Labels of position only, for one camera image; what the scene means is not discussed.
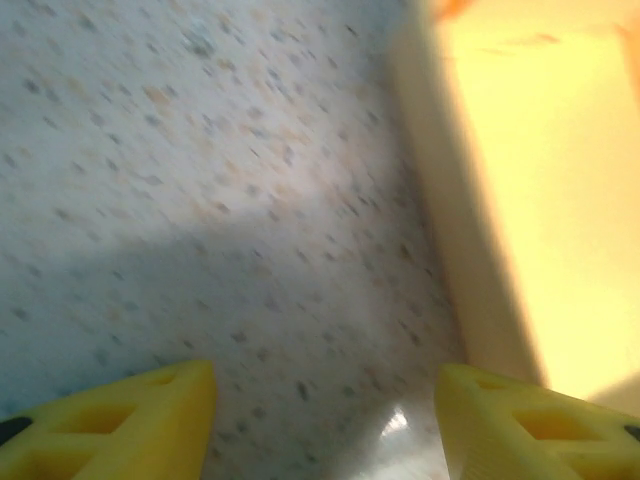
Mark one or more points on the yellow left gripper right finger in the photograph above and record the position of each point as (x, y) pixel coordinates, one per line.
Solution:
(525, 435)

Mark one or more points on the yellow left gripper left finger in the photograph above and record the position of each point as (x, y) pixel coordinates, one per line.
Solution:
(100, 435)

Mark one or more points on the yellow paper box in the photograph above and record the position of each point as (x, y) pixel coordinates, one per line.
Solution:
(550, 175)

